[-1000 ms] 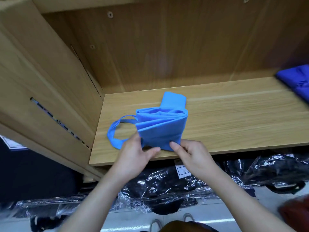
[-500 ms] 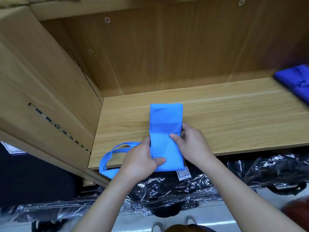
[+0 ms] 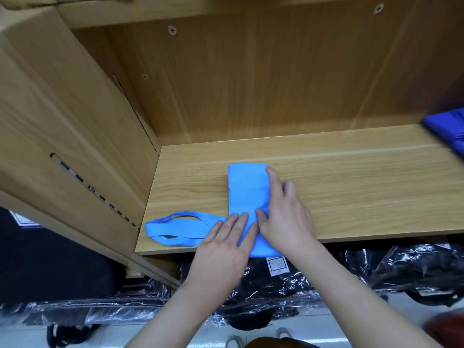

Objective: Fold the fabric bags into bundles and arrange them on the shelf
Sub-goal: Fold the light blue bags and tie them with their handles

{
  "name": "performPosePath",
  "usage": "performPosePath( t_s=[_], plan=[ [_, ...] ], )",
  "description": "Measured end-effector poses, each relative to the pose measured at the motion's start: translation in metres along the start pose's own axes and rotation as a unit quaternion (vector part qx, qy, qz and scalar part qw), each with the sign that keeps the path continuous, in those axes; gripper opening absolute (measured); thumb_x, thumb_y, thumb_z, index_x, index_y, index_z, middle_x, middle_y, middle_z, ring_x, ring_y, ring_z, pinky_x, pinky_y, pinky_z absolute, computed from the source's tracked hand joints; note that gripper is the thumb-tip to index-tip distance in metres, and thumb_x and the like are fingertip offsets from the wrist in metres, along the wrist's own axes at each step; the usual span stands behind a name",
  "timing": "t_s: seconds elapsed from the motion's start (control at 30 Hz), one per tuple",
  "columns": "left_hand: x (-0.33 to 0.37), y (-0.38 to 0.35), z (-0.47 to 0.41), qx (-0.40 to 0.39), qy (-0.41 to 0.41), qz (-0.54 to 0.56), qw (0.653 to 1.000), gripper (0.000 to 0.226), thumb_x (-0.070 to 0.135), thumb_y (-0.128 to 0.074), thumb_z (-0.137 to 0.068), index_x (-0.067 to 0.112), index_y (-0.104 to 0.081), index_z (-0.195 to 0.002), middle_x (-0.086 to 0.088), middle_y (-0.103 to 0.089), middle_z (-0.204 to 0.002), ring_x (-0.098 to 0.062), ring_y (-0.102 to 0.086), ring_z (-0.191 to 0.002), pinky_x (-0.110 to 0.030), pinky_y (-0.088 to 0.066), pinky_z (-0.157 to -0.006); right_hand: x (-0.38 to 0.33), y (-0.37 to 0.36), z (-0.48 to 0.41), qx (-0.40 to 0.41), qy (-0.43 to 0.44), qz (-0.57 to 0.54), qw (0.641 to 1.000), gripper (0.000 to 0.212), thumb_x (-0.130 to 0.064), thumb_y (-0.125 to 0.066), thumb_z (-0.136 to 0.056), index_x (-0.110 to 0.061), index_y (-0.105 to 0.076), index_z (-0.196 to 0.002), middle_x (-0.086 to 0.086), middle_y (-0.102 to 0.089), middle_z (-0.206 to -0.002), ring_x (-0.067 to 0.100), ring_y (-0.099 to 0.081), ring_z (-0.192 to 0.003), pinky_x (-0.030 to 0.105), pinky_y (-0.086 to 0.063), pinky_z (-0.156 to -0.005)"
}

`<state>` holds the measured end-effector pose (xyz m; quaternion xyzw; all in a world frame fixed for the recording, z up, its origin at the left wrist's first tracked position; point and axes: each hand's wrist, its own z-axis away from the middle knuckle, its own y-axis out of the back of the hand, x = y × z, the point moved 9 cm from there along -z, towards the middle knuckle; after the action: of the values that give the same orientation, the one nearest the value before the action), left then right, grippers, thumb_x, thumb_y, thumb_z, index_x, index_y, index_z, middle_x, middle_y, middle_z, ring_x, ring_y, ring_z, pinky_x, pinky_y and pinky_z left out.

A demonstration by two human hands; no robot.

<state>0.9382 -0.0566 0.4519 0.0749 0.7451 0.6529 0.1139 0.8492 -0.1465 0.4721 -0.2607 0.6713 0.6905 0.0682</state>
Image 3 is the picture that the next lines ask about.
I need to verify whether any person's right hand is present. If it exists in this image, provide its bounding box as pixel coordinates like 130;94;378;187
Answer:
255;166;318;258

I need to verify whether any person's left hand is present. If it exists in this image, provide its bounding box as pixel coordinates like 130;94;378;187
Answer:
185;211;260;305

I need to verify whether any light blue non-woven bag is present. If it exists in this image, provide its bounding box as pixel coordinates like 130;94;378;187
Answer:
145;163;285;258

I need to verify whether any wooden shelf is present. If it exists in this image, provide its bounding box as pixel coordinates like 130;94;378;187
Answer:
0;0;464;287

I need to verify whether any red shopping basket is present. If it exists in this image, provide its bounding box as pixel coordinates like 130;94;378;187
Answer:
424;309;464;348

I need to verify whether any person's left forearm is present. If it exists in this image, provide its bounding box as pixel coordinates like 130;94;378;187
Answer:
125;285;236;348

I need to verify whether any person's right forearm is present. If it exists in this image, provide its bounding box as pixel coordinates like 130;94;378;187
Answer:
291;239;439;348

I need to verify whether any person's right leg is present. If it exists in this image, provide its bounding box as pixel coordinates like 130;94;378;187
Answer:
245;336;320;348

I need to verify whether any beige woven basket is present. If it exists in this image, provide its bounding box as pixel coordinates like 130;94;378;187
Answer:
0;0;135;10

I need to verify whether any white paper tag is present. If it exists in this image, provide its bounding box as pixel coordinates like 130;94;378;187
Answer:
265;255;291;277

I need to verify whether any black wrapped bag with tag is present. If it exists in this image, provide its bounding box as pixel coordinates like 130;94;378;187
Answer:
180;248;360;329

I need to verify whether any black plastic-wrapped bag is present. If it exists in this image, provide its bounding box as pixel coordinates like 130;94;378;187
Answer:
0;277;175;329
361;241;464;307

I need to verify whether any white blue-edged label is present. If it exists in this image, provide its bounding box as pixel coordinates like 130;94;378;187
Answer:
9;211;43;230

